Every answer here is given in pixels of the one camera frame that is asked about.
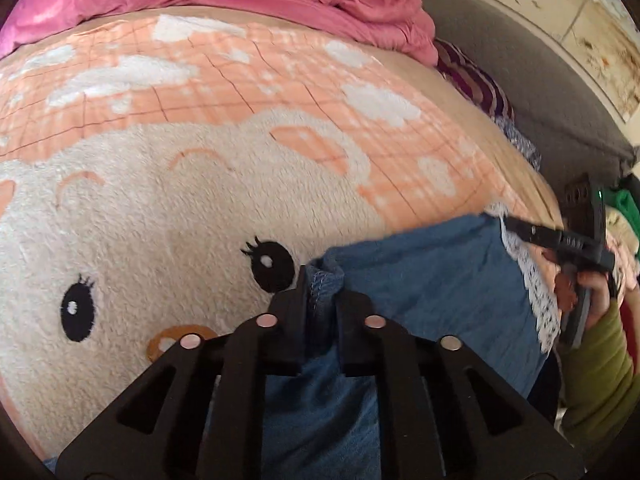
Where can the blue floral cloth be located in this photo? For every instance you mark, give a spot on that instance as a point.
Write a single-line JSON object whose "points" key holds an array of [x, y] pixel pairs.
{"points": [[520, 142]]}

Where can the orange bear printed blanket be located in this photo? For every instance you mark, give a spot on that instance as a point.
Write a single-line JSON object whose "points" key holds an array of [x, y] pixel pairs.
{"points": [[175, 210]]}

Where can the person's right hand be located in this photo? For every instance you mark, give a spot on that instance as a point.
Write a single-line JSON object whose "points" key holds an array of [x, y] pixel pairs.
{"points": [[597, 300]]}

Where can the grey padded headboard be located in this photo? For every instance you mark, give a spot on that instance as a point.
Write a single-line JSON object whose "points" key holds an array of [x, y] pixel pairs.
{"points": [[550, 100]]}

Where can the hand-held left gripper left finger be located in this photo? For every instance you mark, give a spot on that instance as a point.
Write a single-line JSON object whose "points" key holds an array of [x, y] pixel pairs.
{"points": [[292, 322]]}

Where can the purple striped pillow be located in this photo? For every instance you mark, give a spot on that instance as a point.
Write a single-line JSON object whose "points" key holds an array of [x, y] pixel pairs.
{"points": [[475, 80]]}

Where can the green cloth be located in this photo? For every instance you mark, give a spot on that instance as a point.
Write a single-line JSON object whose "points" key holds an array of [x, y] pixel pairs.
{"points": [[629, 206]]}

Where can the pale pink cloth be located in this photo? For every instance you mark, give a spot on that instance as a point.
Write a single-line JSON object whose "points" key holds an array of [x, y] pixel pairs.
{"points": [[625, 255]]}

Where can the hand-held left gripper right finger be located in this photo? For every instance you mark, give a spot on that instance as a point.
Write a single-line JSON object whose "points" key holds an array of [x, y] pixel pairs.
{"points": [[352, 332]]}

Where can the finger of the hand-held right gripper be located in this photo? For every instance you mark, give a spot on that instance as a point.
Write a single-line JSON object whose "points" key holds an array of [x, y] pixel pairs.
{"points": [[530, 232]]}

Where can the blossom wall painting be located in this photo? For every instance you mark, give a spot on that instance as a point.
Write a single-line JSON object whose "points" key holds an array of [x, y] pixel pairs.
{"points": [[600, 45]]}

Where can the person's green sleeved forearm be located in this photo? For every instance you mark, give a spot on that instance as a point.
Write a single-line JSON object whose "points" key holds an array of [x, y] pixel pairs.
{"points": [[600, 385]]}

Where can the blue denim pants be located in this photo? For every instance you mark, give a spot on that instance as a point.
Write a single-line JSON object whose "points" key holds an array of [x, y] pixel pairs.
{"points": [[425, 280]]}

